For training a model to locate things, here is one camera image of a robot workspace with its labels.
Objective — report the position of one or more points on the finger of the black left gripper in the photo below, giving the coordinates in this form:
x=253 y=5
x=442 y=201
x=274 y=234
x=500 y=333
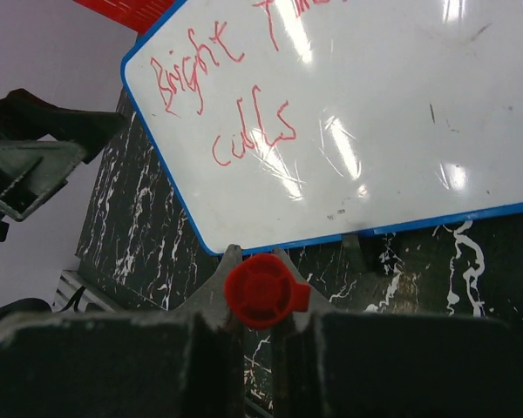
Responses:
x=31 y=172
x=25 y=117

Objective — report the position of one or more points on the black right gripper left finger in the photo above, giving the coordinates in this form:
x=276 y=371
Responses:
x=213 y=375

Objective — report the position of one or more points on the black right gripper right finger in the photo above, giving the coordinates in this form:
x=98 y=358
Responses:
x=293 y=353

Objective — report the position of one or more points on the red capped whiteboard marker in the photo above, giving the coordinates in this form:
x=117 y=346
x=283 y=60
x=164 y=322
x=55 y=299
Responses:
x=262 y=292

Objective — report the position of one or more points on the white whiteboard blue frame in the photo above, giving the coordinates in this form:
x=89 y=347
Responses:
x=293 y=123

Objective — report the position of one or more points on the red plastic shopping basket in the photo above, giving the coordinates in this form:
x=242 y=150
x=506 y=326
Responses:
x=138 y=15

